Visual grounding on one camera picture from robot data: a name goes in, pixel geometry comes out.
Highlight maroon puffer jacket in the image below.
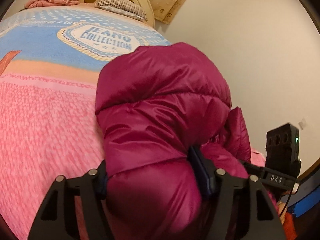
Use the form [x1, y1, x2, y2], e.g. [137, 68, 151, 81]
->
[95, 43, 251, 239]

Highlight right hand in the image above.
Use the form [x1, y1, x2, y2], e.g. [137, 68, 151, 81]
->
[277, 200, 287, 224]

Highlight orange jacket sleeve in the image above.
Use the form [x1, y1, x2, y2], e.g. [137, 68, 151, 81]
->
[283, 212, 303, 240]

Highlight pink and blue bedspread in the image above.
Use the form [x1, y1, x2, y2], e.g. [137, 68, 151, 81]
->
[0, 3, 267, 240]

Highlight folded pink floral quilt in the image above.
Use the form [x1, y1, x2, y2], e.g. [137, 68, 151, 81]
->
[24, 0, 80, 9]

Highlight grey striped pillow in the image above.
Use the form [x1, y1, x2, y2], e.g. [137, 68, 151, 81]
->
[94, 0, 148, 22]

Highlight black cable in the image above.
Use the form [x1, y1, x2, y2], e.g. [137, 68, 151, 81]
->
[278, 191, 293, 217]

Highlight white wall switch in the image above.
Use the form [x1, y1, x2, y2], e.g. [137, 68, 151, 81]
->
[298, 118, 307, 130]

